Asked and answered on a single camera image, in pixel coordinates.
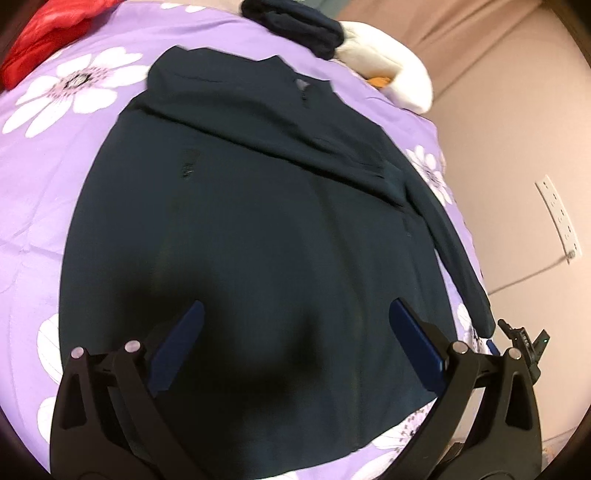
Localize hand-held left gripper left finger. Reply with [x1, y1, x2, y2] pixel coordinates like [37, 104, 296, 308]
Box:
[48, 300, 208, 480]

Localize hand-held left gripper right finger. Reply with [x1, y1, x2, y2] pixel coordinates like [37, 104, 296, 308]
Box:
[389, 298, 543, 480]

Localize dark navy shirt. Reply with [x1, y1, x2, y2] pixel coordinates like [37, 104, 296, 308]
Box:
[59, 45, 492, 476]

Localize folded dark navy clothes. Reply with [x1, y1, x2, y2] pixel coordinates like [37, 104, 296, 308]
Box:
[241, 0, 346, 61]

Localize white power strip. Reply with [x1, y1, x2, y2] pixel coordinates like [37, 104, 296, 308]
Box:
[536, 174, 580, 265]

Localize purple floral bedsheet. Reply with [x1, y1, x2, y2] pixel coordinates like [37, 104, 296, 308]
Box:
[0, 0, 502, 480]

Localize white plush toy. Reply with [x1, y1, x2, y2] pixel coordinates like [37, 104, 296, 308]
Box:
[335, 19, 435, 114]

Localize red cloth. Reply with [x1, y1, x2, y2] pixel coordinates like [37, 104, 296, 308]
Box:
[0, 0, 123, 90]

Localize thin power cable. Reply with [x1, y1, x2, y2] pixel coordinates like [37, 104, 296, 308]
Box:
[488, 251, 575, 296]

